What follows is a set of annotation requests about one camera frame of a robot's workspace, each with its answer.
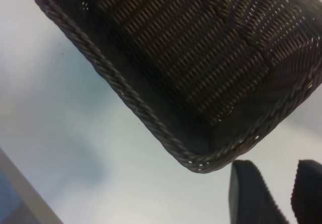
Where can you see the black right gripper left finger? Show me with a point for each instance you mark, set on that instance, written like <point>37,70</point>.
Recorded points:
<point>251,198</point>

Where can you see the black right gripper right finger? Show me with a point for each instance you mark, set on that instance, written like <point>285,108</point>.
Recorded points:
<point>309,196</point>

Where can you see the dark brown wicker basket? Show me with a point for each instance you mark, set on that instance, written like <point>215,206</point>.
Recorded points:
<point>188,45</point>

